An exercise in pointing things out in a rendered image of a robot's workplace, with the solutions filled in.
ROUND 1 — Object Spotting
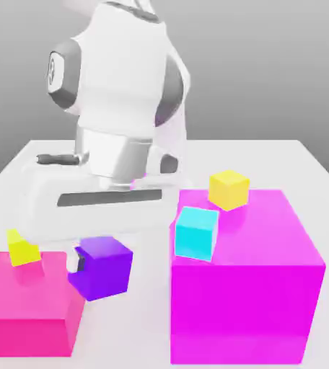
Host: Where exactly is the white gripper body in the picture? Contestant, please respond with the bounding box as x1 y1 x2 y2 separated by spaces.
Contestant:
19 166 173 244

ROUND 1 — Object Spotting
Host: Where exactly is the small purple cube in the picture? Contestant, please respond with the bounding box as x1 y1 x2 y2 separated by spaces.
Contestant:
67 236 134 303

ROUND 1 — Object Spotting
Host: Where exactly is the small lime cube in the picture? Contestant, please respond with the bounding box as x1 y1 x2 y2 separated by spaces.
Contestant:
6 228 42 267

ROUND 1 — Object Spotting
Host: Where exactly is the small cyan cube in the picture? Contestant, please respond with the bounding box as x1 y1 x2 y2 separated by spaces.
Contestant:
175 206 220 263

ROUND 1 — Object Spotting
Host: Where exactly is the small yellow cube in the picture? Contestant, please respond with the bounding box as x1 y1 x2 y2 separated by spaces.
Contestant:
208 169 251 212

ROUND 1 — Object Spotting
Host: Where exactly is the large pink box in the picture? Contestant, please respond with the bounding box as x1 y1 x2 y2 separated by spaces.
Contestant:
0 251 87 358

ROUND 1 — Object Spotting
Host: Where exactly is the large magenta box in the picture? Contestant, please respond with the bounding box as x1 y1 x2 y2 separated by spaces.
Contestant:
170 189 327 366

